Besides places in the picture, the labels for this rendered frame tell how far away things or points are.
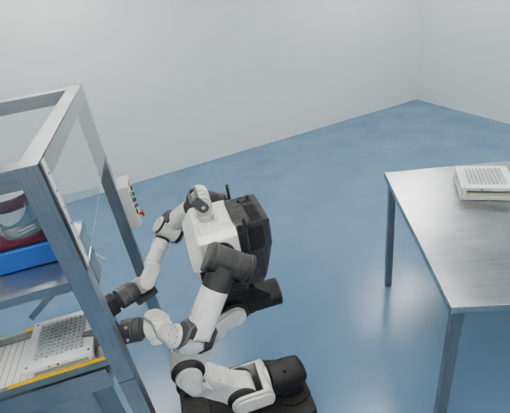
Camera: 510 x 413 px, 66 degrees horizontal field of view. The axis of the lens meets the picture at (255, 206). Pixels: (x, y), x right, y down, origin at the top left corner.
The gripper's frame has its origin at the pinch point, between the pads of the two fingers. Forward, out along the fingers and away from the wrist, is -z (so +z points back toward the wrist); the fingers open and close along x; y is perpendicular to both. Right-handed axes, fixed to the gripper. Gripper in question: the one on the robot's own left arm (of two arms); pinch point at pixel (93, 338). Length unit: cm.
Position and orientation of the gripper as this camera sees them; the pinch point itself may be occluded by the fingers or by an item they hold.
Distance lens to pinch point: 165.6
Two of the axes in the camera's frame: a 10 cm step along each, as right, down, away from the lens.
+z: 9.8, -1.8, 0.5
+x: 1.3, 8.6, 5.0
